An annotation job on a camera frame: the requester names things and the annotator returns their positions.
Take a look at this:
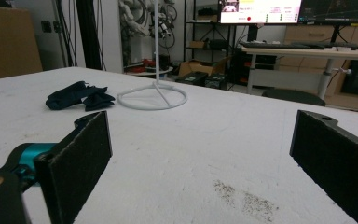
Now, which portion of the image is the black wall socket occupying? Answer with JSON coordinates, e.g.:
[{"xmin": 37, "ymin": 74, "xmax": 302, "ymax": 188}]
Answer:
[{"xmin": 40, "ymin": 20, "xmax": 53, "ymax": 34}]

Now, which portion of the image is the dark computer monitor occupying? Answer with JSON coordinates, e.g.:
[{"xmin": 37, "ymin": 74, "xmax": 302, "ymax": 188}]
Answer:
[{"xmin": 297, "ymin": 0, "xmax": 358, "ymax": 28}]

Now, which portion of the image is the light wooden desk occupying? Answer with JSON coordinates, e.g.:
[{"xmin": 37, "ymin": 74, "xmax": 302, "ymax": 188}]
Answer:
[{"xmin": 240, "ymin": 46, "xmax": 358, "ymax": 101}]

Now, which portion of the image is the black case with label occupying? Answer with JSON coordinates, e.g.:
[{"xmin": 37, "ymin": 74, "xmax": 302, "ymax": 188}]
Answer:
[{"xmin": 174, "ymin": 71, "xmax": 210, "ymax": 87}]

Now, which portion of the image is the open cardboard box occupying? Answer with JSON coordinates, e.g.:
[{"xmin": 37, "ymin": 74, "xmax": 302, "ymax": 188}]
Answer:
[{"xmin": 178, "ymin": 56, "xmax": 232, "ymax": 77}]

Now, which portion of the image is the black vertical post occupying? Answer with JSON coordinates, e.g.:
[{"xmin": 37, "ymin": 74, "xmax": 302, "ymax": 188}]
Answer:
[{"xmin": 75, "ymin": 0, "xmax": 103, "ymax": 71}]

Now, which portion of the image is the large cardboard box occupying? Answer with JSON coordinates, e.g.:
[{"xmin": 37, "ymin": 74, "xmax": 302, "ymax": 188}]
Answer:
[{"xmin": 0, "ymin": 6, "xmax": 44, "ymax": 82}]

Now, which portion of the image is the dark blue cloth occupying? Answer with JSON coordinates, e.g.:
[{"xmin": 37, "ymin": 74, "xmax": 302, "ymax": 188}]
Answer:
[{"xmin": 45, "ymin": 80, "xmax": 117, "ymax": 112}]

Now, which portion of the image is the lit computer monitor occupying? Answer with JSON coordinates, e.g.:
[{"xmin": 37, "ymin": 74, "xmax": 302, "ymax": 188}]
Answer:
[{"xmin": 218, "ymin": 0, "xmax": 303, "ymax": 25}]

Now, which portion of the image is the black chair seat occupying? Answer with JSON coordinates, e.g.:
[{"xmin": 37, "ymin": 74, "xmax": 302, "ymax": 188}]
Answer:
[{"xmin": 261, "ymin": 88, "xmax": 327, "ymax": 107}]

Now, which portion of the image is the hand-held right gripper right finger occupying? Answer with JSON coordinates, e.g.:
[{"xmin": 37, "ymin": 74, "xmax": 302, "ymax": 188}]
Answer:
[{"xmin": 289, "ymin": 109, "xmax": 358, "ymax": 224}]

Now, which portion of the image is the white wire stand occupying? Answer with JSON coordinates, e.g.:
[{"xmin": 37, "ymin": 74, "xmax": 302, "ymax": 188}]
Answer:
[{"xmin": 117, "ymin": 0, "xmax": 189, "ymax": 111}]

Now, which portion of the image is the black keyboard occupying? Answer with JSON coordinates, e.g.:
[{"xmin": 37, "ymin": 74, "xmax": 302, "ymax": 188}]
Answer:
[{"xmin": 241, "ymin": 41, "xmax": 312, "ymax": 50}]

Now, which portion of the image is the black metal shelf rack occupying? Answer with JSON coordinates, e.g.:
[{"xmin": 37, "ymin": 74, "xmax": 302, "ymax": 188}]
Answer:
[{"xmin": 183, "ymin": 0, "xmax": 241, "ymax": 63}]

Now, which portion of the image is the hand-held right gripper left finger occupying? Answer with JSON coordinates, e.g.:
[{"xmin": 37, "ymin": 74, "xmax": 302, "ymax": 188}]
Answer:
[{"xmin": 33, "ymin": 110, "xmax": 114, "ymax": 224}]

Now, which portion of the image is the black crate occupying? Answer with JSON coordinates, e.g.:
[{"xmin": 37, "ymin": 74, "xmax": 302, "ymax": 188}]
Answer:
[{"xmin": 204, "ymin": 73, "xmax": 230, "ymax": 91}]

